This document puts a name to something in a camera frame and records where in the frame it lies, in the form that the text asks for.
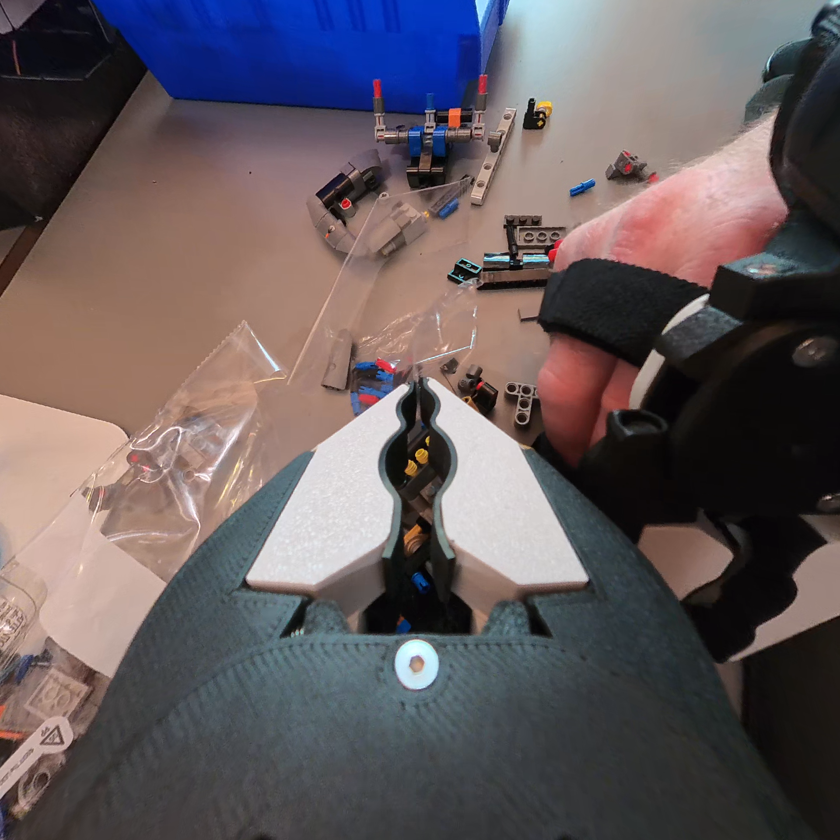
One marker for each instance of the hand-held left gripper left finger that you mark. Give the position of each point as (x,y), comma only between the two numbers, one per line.
(328,518)

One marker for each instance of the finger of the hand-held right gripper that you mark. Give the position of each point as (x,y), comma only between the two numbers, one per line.
(682,558)
(800,610)

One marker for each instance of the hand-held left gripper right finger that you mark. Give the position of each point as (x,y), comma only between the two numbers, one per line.
(505,518)

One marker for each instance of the black lego chassis assembly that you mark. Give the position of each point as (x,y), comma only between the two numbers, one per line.
(420,489)

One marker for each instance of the black lego assembly shiny bar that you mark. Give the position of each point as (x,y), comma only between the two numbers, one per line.
(518,279)

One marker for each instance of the black red lego bush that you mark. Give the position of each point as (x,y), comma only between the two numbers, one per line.
(485,394)

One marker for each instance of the grey T-shaped lego beam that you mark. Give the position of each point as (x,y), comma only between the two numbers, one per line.
(522,392)

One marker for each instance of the crumpled bag of lego pins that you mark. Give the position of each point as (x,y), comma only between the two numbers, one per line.
(367,387)

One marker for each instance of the clear bag grey lego pieces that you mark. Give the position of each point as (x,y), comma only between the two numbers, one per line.
(184,472)

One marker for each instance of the grey curved lego panel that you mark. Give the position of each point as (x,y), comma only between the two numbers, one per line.
(336,361)

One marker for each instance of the small black teal lego tile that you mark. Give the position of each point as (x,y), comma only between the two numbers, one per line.
(464,270)

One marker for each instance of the grey red lego piece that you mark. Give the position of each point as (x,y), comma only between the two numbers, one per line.
(623,167)

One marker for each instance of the blue lego pin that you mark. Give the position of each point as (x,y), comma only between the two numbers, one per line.
(583,188)

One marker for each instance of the grey lego block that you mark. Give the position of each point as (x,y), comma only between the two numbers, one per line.
(400,229)

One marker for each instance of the small blue grey lego piece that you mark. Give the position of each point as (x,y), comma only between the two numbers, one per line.
(446,208)

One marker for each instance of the curved grey black lego assembly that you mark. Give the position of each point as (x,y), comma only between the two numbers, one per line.
(334,197)

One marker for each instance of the clear bag mixed lego pieces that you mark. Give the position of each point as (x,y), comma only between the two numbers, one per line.
(52,709)

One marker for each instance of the long light grey lego beam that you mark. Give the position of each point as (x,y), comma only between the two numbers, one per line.
(493,157)

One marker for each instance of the black yellow lego connector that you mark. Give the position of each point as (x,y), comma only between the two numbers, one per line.
(531,118)

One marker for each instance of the blue grey axle lego assembly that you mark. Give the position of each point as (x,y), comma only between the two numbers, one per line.
(420,141)

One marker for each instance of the person's right hand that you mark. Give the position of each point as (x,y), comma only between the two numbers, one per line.
(656,223)

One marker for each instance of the flat clear plastic bag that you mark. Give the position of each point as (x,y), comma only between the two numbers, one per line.
(341,295)

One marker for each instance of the white rounded board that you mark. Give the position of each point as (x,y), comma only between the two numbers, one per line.
(52,472)

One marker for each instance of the blue plastic bin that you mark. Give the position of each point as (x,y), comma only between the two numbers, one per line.
(295,52)

